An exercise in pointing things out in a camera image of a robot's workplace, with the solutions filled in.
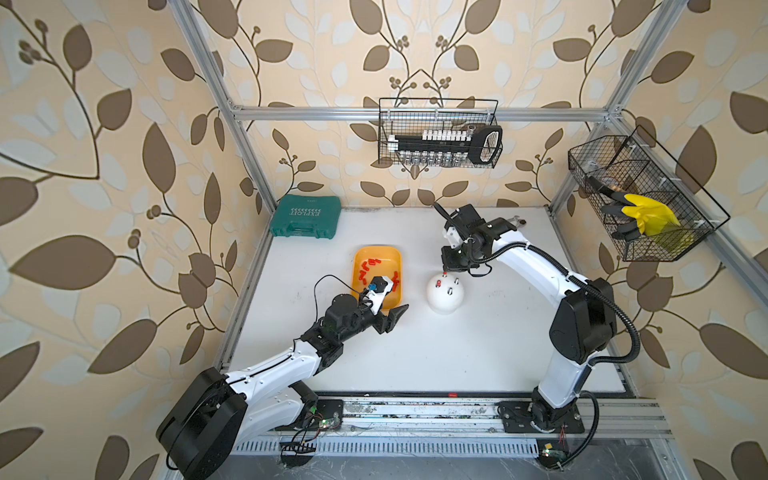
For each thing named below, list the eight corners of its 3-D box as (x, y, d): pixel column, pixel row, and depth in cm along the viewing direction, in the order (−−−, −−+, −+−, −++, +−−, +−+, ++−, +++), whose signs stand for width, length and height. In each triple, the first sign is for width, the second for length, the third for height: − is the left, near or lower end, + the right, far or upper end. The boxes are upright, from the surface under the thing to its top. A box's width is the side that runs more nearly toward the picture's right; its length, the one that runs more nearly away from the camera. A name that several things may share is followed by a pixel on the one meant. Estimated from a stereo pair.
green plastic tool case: (271, 240, 113) (266, 231, 109) (285, 201, 127) (281, 191, 123) (338, 240, 113) (335, 231, 109) (344, 201, 127) (342, 191, 123)
